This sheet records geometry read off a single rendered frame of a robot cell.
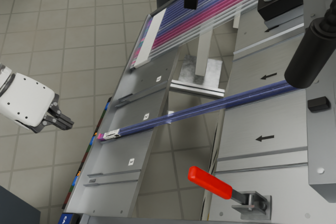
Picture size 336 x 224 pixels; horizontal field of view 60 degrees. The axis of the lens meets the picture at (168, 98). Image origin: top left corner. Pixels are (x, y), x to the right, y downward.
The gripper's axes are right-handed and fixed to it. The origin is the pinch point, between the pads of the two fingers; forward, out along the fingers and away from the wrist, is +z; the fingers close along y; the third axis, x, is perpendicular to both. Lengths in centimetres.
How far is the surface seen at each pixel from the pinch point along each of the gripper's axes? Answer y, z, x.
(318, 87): 6, 4, 58
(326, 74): 5, 4, 58
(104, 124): -3.7, 8.6, 3.6
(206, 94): -49, 55, -9
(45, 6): -121, -12, -122
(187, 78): -79, 67, -39
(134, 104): -8.6, 10.2, 11.6
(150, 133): 1.7, 10.2, 22.1
